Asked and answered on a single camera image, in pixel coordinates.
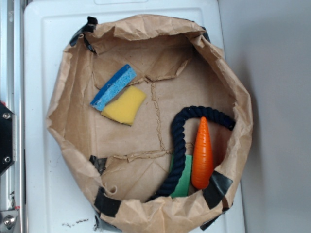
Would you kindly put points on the blue sponge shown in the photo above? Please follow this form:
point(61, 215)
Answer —
point(113, 87)

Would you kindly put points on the yellow sponge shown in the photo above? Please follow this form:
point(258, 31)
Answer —
point(125, 108)

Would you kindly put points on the green sponge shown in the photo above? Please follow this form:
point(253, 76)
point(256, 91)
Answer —
point(182, 187)

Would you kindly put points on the brown paper bag bin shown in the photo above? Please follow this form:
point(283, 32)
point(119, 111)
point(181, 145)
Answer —
point(118, 167)

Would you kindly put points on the orange plastic carrot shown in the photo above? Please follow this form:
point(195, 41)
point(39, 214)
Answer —
point(202, 164)

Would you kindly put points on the white plastic tray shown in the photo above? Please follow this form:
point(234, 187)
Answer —
point(55, 203)

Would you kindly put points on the black mounting bracket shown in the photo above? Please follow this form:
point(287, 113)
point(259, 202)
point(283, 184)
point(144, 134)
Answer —
point(7, 138)

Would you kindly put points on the aluminium frame rail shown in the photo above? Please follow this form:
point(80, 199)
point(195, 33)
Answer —
point(12, 182)

